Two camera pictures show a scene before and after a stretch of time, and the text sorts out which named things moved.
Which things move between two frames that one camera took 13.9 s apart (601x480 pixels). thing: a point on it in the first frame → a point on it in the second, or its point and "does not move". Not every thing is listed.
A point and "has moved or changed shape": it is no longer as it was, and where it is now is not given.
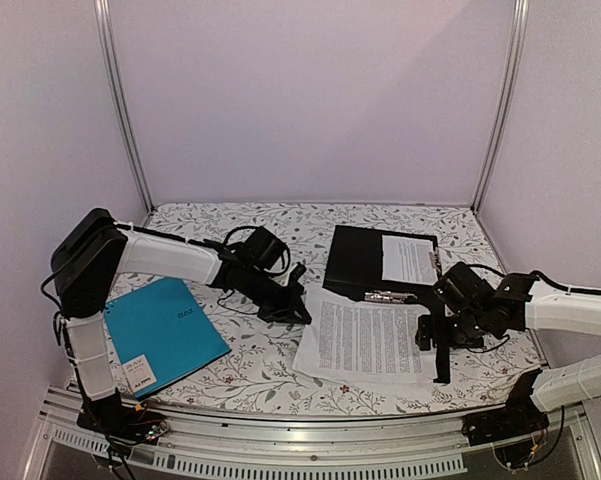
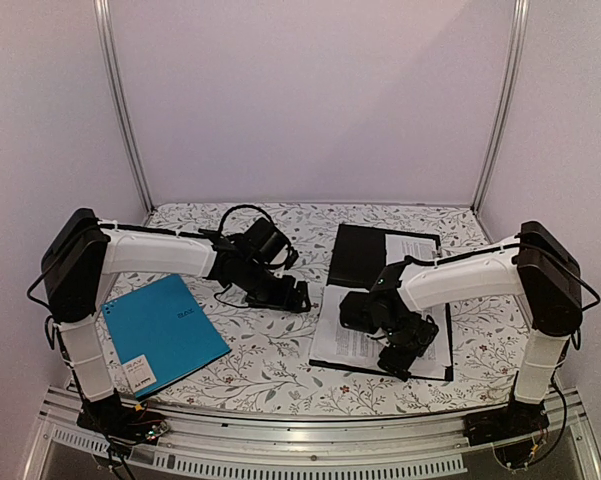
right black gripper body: x=468 y=332 → x=410 y=338
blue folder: x=161 y=335 does not move
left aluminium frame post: x=103 y=27 does not move
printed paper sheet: x=408 y=260 does not move
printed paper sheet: x=372 y=339 has moved or changed shape
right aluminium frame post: x=504 y=104 does not move
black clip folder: x=354 y=264 has moved or changed shape
